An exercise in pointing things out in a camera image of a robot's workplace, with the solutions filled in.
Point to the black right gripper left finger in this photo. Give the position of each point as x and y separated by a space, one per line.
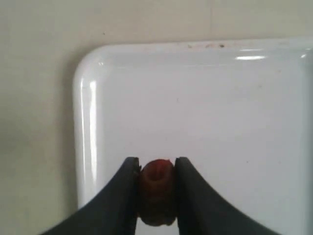
113 211

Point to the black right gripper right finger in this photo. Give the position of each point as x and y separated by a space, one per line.
202 211

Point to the red ball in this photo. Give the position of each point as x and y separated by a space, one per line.
156 192

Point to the white rectangular plastic tray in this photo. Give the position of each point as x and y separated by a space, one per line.
241 111

